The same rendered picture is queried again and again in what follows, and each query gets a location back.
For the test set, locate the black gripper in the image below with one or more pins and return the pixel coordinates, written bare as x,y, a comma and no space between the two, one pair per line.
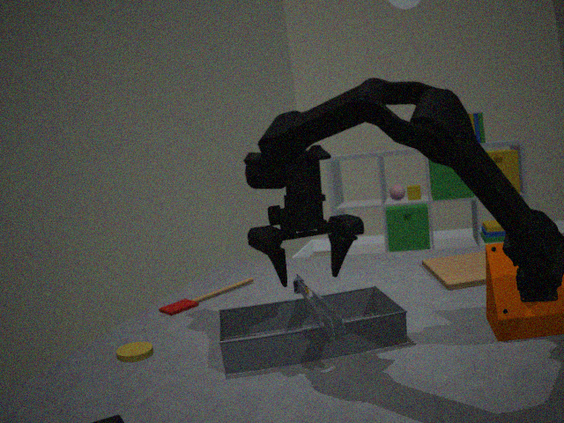
305,213

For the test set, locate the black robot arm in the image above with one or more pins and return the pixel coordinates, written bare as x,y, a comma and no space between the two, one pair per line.
441,129

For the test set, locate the yellow flat disc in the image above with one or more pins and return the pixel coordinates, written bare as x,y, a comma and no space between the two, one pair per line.
138,351

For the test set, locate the red spatula with wooden handle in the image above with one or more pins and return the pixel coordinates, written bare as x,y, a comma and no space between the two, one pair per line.
184,305

